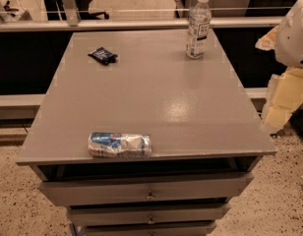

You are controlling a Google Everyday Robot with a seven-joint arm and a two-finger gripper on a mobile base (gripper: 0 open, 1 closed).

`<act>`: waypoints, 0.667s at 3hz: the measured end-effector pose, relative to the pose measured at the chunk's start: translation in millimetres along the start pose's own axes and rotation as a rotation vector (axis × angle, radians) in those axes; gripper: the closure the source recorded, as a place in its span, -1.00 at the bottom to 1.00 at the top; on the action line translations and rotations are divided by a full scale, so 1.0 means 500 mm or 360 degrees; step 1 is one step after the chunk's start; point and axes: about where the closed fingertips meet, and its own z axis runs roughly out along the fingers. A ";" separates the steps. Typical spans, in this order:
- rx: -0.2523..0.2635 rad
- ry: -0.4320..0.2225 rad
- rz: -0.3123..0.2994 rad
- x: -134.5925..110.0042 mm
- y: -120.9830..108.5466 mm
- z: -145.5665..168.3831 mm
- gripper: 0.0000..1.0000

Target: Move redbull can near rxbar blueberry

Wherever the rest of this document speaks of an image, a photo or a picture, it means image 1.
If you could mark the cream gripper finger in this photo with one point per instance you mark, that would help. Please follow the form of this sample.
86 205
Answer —
268 41
284 97

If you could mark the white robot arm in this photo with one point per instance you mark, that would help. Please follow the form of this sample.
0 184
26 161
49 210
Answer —
289 39

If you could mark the blue rxbar blueberry wrapper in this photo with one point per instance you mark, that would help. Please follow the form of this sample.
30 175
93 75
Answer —
103 56

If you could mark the clear plastic water bottle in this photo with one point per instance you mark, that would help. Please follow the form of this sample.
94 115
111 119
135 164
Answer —
199 23

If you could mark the grey drawer cabinet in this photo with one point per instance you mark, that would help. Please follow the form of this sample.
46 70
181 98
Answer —
206 135

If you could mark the black office chair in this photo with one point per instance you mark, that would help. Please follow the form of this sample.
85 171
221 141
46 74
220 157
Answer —
80 0

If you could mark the grey metal railing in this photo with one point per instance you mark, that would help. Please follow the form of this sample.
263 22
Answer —
172 24

